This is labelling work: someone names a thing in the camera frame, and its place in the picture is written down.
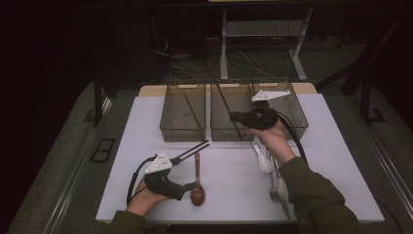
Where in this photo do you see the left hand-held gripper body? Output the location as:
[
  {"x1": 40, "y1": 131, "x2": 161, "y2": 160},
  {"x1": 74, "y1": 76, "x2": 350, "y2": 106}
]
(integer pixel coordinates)
[{"x1": 144, "y1": 150, "x2": 187, "y2": 202}]

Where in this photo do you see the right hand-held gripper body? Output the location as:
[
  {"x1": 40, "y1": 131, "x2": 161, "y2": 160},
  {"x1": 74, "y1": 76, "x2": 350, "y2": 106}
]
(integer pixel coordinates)
[{"x1": 242, "y1": 90, "x2": 291, "y2": 131}]

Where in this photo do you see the brown wooden spoon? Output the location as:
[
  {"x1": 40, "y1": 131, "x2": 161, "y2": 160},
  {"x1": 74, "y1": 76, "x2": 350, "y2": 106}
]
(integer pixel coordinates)
[{"x1": 190, "y1": 151, "x2": 207, "y2": 208}]

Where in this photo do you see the transparent grey storage bin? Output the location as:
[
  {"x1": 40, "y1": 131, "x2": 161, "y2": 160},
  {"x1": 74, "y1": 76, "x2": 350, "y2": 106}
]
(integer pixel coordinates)
[
  {"x1": 251, "y1": 80, "x2": 310, "y2": 141},
  {"x1": 159, "y1": 82, "x2": 207, "y2": 143},
  {"x1": 209, "y1": 81, "x2": 257, "y2": 142}
]

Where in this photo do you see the brown chopstick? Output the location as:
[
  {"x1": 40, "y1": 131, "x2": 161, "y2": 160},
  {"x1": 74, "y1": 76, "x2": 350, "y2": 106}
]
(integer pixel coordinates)
[
  {"x1": 183, "y1": 93, "x2": 203, "y2": 131},
  {"x1": 206, "y1": 59, "x2": 244, "y2": 140}
]

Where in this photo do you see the white ceramic spoon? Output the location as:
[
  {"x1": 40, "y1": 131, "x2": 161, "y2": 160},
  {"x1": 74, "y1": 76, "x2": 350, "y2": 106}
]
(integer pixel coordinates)
[{"x1": 251, "y1": 139, "x2": 275, "y2": 175}]

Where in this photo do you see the metal table knife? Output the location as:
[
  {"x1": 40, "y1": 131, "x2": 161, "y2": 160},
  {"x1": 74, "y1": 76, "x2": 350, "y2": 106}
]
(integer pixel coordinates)
[{"x1": 273, "y1": 152, "x2": 291, "y2": 220}]

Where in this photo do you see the metal fork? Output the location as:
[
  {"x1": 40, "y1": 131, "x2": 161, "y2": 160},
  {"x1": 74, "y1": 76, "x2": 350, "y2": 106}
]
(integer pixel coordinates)
[{"x1": 268, "y1": 149, "x2": 281, "y2": 204}]

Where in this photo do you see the person's left hand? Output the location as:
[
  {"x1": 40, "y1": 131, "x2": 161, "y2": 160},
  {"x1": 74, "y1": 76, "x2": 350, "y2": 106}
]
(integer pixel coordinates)
[{"x1": 126, "y1": 178, "x2": 169, "y2": 217}]

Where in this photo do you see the person's right hand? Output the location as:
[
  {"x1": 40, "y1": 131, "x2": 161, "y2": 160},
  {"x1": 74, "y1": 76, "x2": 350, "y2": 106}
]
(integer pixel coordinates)
[{"x1": 244, "y1": 121, "x2": 297, "y2": 167}]

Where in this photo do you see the white metal stand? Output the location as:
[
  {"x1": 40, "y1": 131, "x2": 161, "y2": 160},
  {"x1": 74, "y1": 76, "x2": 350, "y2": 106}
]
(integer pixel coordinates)
[{"x1": 219, "y1": 8, "x2": 315, "y2": 82}]

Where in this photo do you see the black metal stand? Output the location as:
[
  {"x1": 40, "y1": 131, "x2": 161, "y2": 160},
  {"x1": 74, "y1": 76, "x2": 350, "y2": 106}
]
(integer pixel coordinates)
[{"x1": 358, "y1": 77, "x2": 388, "y2": 126}]

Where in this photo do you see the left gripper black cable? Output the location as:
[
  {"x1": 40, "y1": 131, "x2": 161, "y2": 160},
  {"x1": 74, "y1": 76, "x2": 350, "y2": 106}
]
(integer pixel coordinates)
[{"x1": 126, "y1": 155, "x2": 159, "y2": 206}]

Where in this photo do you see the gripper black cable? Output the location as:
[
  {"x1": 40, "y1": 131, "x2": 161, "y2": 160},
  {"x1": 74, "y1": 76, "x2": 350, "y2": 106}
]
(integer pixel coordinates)
[
  {"x1": 264, "y1": 105, "x2": 308, "y2": 164},
  {"x1": 126, "y1": 155, "x2": 159, "y2": 206}
]

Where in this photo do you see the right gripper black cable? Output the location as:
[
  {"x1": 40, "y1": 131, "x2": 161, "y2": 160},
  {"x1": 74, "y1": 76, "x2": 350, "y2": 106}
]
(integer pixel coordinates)
[{"x1": 264, "y1": 105, "x2": 308, "y2": 164}]

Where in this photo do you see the black floor cable bundle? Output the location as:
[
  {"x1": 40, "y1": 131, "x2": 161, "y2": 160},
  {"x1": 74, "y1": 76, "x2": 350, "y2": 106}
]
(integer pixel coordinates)
[{"x1": 152, "y1": 32, "x2": 277, "y2": 81}]

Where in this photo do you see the black rectangular floor frame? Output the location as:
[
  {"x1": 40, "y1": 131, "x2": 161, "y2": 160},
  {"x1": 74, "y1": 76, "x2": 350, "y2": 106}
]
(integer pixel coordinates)
[{"x1": 90, "y1": 137, "x2": 116, "y2": 164}]

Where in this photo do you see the aluminium floor rail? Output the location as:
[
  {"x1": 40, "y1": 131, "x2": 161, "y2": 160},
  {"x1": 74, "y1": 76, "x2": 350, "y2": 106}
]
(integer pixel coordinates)
[
  {"x1": 43, "y1": 97, "x2": 113, "y2": 234},
  {"x1": 352, "y1": 105, "x2": 413, "y2": 211}
]

